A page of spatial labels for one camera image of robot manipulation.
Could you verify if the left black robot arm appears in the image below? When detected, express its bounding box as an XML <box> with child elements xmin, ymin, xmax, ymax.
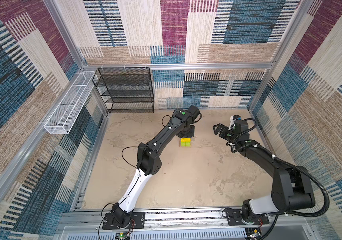
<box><xmin>111</xmin><ymin>105</ymin><xmax>202</xmax><ymax>228</ymax></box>

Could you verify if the white wire mesh basket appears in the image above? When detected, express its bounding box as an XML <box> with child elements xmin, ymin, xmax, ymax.
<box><xmin>44</xmin><ymin>72</ymin><xmax>95</xmax><ymax>135</ymax></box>

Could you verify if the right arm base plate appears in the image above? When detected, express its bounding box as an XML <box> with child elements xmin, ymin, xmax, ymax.
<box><xmin>222</xmin><ymin>208</ymin><xmax>270</xmax><ymax>226</ymax></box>

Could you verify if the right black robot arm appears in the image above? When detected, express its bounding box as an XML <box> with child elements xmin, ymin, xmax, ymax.
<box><xmin>213</xmin><ymin>120</ymin><xmax>316</xmax><ymax>223</ymax></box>

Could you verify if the black wire shelf rack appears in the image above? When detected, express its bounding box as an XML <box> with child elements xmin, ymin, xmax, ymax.
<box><xmin>93</xmin><ymin>67</ymin><xmax>154</xmax><ymax>114</ymax></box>

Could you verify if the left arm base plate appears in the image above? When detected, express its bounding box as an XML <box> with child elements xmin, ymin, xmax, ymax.
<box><xmin>102</xmin><ymin>212</ymin><xmax>145</xmax><ymax>230</ymax></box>

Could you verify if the aluminium front rail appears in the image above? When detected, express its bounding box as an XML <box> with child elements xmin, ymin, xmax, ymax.
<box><xmin>54</xmin><ymin>207</ymin><xmax>321</xmax><ymax>240</ymax></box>

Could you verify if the long yellow block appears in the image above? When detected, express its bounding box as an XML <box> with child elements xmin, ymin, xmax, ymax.
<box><xmin>181</xmin><ymin>138</ymin><xmax>191</xmax><ymax>143</ymax></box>

